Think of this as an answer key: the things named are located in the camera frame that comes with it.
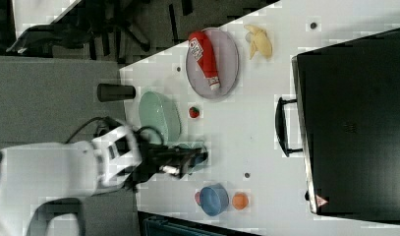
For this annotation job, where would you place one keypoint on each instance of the grey round plate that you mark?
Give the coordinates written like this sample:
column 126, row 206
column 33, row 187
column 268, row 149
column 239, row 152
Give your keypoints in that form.
column 227, row 65

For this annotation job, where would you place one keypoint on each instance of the green bowl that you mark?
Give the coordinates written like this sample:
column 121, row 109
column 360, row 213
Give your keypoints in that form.
column 159, row 111

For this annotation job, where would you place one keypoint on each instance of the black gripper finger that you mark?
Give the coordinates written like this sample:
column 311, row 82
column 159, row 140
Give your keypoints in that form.
column 192, row 155

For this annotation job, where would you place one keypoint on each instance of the black cylinder post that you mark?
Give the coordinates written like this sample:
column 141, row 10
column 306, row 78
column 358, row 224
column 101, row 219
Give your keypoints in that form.
column 108, row 92

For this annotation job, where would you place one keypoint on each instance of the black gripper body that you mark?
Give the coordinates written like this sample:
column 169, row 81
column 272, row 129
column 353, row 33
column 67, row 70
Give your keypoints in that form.
column 157, row 156

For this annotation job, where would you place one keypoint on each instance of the blue cup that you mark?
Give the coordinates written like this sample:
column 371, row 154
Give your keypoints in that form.
column 213, row 199

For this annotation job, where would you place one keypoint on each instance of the office chair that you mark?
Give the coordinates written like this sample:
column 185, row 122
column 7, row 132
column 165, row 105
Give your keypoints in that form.
column 74, row 23

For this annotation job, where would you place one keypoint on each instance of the red ketchup bottle plush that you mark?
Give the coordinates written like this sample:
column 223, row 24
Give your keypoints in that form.
column 202, row 50

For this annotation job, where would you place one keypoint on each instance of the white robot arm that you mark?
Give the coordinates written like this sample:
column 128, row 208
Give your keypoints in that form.
column 40, row 182

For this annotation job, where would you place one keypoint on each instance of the orange ball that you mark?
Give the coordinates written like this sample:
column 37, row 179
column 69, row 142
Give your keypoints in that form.
column 240, row 201

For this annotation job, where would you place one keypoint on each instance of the red strawberry toy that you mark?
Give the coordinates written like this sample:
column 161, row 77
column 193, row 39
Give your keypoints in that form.
column 194, row 112

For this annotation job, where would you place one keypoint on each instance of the peeled banana toy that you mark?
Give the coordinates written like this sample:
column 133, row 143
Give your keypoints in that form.
column 259, row 41

